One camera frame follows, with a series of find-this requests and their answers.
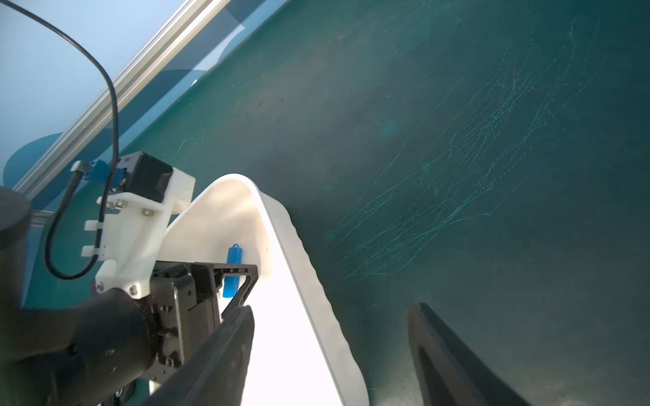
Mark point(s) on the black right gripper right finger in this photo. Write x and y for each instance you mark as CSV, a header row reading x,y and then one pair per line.
x,y
448,372

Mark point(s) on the white plastic storage box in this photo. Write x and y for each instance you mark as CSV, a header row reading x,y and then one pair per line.
x,y
299,353

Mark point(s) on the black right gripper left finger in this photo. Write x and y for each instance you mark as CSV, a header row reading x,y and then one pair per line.
x,y
216,374

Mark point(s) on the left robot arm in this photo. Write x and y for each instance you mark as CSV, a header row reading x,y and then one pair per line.
x,y
81,355

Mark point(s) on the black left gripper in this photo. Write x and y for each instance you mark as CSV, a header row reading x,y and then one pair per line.
x,y
185,309

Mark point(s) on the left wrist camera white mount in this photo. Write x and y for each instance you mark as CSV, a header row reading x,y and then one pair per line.
x,y
149,192

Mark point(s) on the aluminium rear frame rail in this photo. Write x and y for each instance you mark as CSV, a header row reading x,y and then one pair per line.
x,y
175,34

